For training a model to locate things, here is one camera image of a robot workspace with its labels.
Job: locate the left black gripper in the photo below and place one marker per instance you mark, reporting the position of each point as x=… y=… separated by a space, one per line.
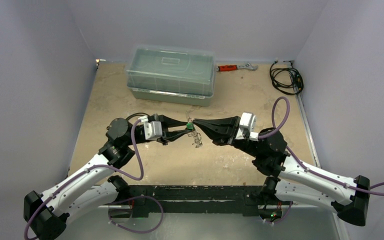
x=167 y=122

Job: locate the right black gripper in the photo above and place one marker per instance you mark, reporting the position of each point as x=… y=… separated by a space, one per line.
x=234 y=128

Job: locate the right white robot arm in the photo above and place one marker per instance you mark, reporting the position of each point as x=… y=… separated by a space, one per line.
x=289 y=179

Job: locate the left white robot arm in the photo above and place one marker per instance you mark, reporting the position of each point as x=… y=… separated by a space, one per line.
x=100 y=181

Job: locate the grey plastic toolbox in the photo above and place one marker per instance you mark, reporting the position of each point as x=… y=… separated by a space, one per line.
x=172 y=74

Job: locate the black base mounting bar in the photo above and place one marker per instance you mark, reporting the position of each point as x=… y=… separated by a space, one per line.
x=248 y=201

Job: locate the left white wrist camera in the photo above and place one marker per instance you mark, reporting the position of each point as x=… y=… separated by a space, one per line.
x=152 y=128

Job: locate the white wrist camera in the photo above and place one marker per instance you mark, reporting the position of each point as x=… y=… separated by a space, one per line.
x=246 y=127
x=152 y=128

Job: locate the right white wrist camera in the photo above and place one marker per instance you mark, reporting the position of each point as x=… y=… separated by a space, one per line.
x=246 y=127

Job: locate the orange handled adjustable wrench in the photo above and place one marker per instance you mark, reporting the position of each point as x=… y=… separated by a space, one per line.
x=234 y=67

